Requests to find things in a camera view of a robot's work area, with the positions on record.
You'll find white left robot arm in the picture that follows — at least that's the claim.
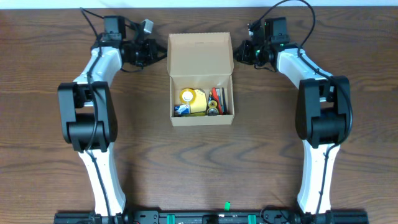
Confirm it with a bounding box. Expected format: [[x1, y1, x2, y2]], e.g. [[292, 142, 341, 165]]
[[54, 16, 167, 223]]

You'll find white blue staples box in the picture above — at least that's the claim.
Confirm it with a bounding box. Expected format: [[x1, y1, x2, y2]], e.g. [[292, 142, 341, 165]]
[[174, 104, 191, 116]]

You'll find yellow tape roll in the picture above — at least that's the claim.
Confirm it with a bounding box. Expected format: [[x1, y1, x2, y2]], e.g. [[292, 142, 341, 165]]
[[180, 88, 197, 105]]

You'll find green clip on rail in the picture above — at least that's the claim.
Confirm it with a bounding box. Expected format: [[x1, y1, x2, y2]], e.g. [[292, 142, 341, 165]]
[[224, 202, 231, 212]]

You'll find black correction tape dispenser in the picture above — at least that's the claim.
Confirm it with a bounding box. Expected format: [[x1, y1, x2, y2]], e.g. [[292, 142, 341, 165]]
[[206, 93, 219, 116]]

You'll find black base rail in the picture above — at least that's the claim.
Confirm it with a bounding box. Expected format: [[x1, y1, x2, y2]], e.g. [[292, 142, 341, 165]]
[[53, 210, 369, 224]]

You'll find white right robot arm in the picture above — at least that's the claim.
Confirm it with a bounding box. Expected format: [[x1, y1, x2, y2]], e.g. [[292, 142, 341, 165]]
[[234, 17, 353, 216]]

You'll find brown cardboard box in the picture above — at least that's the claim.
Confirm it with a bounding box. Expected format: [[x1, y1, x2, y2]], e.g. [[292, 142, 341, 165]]
[[167, 32, 234, 126]]

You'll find red black stapler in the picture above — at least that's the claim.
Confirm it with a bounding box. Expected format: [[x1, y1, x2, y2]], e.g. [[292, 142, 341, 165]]
[[211, 88, 227, 115]]

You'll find yellow highlighter pen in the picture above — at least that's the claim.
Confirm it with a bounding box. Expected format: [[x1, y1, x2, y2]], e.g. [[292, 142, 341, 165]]
[[185, 111, 206, 117]]

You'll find yellow sticky notepad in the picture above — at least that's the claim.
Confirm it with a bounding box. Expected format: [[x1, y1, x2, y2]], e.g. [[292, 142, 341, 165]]
[[190, 89, 207, 113]]

